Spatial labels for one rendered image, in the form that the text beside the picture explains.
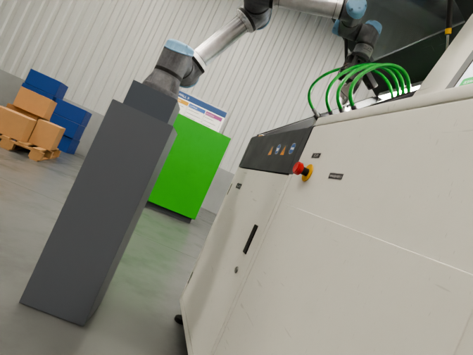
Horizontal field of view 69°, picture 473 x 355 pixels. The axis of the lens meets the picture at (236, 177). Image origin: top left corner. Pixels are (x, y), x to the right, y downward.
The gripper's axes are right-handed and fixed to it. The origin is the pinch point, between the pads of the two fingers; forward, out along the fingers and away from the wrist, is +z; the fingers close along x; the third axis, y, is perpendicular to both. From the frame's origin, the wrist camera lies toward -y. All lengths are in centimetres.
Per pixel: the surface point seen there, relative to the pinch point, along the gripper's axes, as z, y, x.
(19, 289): 120, 88, -11
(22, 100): 57, 253, -394
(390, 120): 27, 23, 71
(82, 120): 49, 218, -593
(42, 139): 93, 205, -372
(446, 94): 24, 23, 83
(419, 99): 24, 23, 77
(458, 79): 0, -4, 52
